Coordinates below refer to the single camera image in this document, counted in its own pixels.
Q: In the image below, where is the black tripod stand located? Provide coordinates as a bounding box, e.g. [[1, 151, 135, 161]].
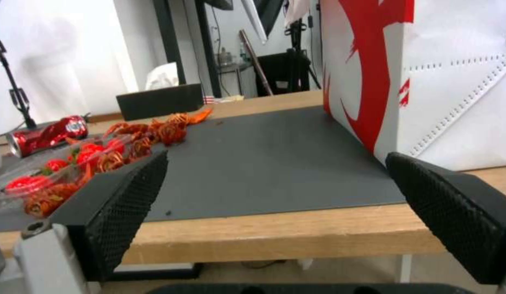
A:
[[0, 35, 38, 129]]

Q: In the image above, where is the black rectangular box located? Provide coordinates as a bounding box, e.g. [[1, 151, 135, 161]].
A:
[[115, 83, 205, 122]]

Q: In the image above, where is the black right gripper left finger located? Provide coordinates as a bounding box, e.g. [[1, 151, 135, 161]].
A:
[[12, 150, 169, 282]]

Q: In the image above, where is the brown wooden stick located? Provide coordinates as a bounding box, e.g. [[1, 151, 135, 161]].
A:
[[239, 29, 274, 96]]

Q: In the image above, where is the black metal shelf frame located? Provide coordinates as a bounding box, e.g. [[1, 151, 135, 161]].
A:
[[153, 0, 223, 98]]

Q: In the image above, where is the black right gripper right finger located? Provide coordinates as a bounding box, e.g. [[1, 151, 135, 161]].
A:
[[384, 151, 506, 285]]

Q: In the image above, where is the white plastic bag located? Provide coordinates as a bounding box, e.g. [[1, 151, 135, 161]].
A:
[[144, 62, 181, 91]]

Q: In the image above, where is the white red delivery bag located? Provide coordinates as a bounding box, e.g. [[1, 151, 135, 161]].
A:
[[319, 0, 506, 171]]

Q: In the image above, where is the dark grey table mat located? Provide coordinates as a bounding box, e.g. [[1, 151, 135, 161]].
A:
[[0, 106, 407, 233]]

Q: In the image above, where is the black camera tripod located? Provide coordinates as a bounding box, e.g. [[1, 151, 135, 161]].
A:
[[283, 9, 322, 91]]

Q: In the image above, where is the clear takeout box with crayfish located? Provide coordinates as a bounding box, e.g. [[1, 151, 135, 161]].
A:
[[0, 112, 215, 216]]

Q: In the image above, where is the red soda can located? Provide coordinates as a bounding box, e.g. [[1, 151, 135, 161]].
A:
[[7, 115, 89, 158]]

